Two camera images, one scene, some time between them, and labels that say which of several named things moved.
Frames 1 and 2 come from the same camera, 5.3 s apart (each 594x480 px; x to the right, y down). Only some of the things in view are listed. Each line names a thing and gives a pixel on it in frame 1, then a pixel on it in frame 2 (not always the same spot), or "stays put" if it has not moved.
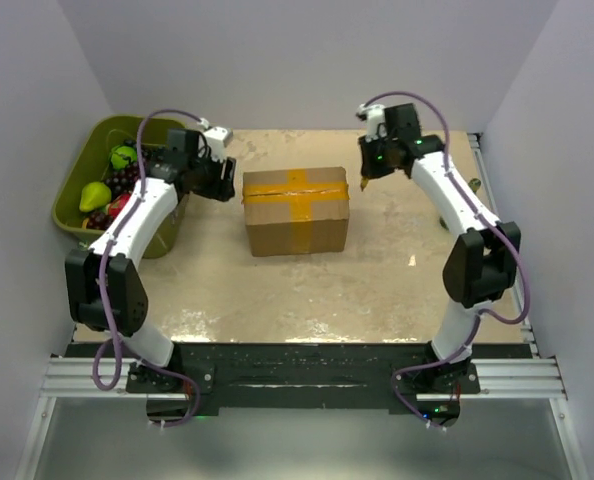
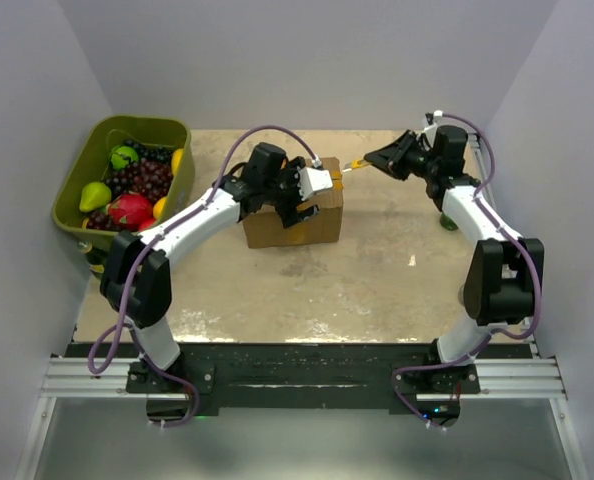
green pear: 94,195 stays put
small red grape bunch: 99,220 stays put
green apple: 123,156 stays put
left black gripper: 222,189 -> 288,214
